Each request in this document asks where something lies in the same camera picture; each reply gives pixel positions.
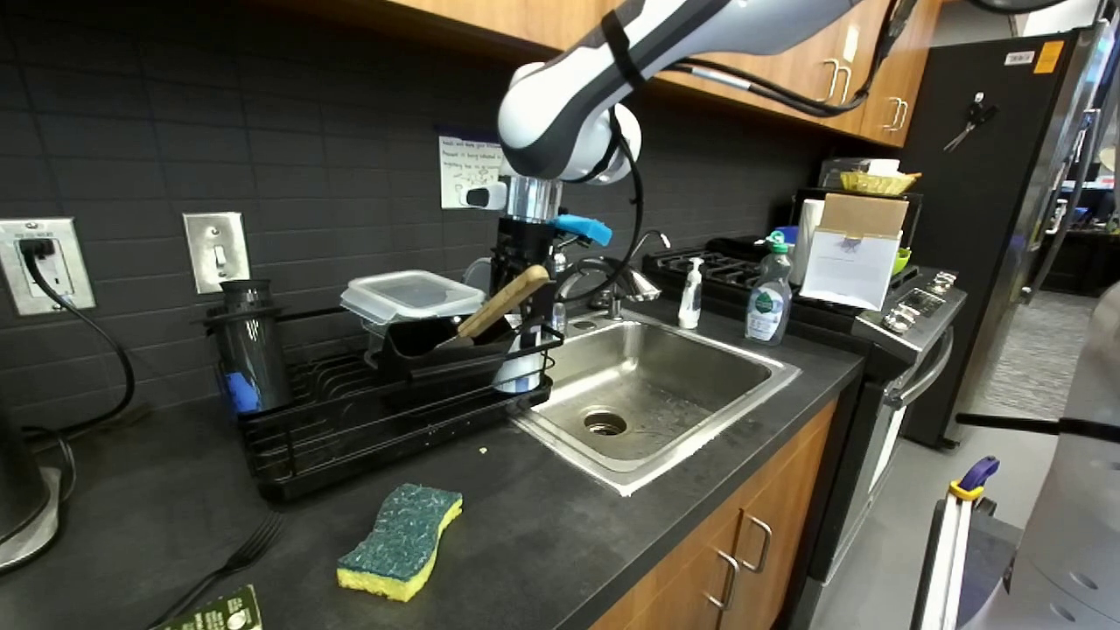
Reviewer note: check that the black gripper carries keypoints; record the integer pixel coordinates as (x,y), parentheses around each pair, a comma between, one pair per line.
(527,247)

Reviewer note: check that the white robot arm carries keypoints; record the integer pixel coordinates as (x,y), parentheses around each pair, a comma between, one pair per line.
(652,46)

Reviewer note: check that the chrome kitchen faucet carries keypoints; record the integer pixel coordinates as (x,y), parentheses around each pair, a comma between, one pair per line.
(606,276)

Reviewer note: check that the black utensil caddy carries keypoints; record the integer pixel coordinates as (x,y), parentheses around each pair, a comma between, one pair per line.
(439,353)

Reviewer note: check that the stainless steel sink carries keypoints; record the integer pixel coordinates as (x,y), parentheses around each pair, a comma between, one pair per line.
(652,387)

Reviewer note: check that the clear plastic food container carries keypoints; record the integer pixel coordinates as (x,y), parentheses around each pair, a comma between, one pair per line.
(408,294)

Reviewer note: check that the small chrome side tap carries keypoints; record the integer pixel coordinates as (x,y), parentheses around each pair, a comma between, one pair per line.
(649,247)

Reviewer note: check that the clear dish soap bottle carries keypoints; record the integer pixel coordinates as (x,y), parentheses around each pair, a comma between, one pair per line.
(769,308)

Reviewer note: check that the yellow green sponge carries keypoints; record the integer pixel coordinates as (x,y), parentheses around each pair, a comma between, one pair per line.
(404,537)

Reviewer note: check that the white paper towel roll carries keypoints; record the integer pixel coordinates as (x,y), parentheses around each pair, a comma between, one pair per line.
(811,238)

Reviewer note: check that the black bottle blue band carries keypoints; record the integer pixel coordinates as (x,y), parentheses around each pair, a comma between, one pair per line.
(251,353)

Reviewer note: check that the wooden lower cabinets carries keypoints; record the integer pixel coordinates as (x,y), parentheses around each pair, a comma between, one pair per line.
(747,548)

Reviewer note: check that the wooden cabinets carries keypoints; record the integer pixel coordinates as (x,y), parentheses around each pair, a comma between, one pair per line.
(793,90)
(747,548)

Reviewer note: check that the cardboard box white sheet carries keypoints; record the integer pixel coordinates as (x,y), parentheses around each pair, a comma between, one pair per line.
(858,249)

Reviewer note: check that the wooden upper cabinets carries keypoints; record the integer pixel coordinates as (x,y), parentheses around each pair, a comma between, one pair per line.
(793,90)

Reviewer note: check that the yellow basket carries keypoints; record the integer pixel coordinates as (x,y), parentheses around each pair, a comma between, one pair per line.
(879,184)

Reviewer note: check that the black gas stove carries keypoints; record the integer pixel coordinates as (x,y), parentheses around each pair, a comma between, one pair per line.
(910,321)

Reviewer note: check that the thin black counter utensil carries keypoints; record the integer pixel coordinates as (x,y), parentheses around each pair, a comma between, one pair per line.
(210,579)

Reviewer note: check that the dark refrigerator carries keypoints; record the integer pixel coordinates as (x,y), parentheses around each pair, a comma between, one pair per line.
(991,292)

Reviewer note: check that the white power outlet plate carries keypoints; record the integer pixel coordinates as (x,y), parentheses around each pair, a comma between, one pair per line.
(70,282)

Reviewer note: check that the steel electric kettle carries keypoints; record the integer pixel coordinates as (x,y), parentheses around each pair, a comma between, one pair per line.
(21,502)

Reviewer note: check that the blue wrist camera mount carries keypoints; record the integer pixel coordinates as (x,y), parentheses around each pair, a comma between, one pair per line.
(583,228)

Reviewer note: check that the white paper wall notice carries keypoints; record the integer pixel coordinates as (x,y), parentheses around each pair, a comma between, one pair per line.
(461,164)

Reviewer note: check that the white light switch plate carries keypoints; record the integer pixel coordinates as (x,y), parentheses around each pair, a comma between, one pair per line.
(215,249)

